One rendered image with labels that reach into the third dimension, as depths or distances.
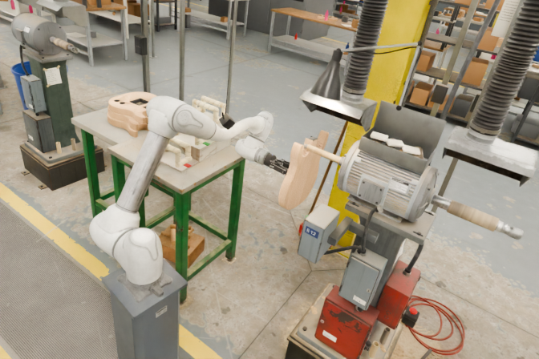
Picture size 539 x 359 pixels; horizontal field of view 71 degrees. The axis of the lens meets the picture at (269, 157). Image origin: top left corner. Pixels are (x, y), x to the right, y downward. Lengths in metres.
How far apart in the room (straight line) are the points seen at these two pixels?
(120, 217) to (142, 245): 0.19
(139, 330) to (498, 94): 1.73
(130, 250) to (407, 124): 1.28
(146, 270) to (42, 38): 2.21
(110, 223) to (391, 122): 1.31
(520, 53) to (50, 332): 2.67
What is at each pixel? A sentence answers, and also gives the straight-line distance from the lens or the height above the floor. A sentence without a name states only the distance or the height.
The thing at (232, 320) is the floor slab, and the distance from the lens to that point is 2.61.
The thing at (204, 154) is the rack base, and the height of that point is 0.97.
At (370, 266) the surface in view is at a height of 0.92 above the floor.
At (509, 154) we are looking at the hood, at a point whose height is 1.54.
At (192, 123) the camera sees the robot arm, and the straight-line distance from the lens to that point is 1.62.
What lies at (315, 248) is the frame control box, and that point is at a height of 1.00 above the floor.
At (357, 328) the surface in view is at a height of 0.56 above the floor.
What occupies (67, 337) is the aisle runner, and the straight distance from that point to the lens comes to 2.65.
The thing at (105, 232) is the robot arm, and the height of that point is 0.91.
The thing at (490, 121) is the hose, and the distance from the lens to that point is 1.61.
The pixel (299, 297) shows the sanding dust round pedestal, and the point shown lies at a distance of 2.80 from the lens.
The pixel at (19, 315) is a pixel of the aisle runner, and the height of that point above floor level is 0.00.
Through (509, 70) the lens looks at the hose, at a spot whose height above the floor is 1.82.
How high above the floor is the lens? 2.10
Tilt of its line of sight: 29 degrees down
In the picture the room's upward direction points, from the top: 8 degrees clockwise
